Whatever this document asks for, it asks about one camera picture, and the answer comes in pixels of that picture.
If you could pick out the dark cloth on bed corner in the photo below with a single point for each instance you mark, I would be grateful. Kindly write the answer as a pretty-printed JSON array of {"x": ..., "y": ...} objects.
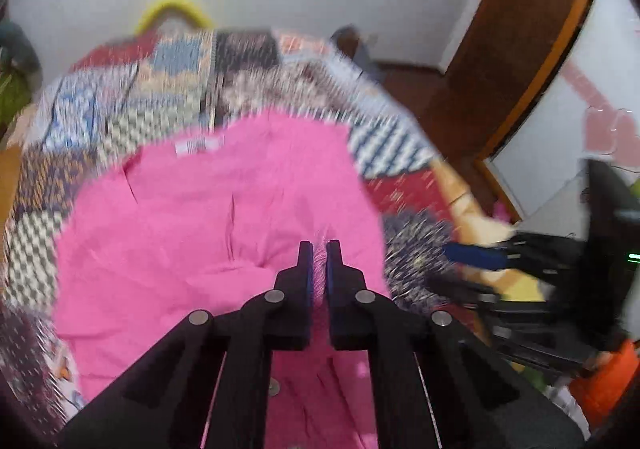
[{"x": 360, "y": 51}]

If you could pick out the pink small garment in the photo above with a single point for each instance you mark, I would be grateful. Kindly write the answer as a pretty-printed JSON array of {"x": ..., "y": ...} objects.
[{"x": 200, "y": 229}]

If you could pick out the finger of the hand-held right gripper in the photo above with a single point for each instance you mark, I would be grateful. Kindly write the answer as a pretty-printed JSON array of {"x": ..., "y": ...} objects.
[
  {"x": 455, "y": 286},
  {"x": 475, "y": 255}
]

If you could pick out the yellow foam arch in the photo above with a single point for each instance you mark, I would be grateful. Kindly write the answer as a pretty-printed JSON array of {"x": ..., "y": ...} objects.
[{"x": 172, "y": 3}]

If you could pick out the patchwork patterned blanket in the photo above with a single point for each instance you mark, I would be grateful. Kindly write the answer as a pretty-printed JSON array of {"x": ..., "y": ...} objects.
[{"x": 160, "y": 79}]

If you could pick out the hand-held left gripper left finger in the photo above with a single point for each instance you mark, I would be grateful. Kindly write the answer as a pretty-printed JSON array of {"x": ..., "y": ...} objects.
[{"x": 306, "y": 274}]

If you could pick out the brown wooden door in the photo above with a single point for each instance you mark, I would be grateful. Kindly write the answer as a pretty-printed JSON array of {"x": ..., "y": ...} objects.
[{"x": 520, "y": 29}]

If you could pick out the person's right forearm orange sleeve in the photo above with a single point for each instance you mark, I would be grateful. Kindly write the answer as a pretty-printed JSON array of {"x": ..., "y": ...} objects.
[{"x": 607, "y": 384}]

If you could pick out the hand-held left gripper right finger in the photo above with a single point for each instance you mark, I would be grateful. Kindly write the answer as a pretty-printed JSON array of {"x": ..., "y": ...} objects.
[{"x": 334, "y": 274}]

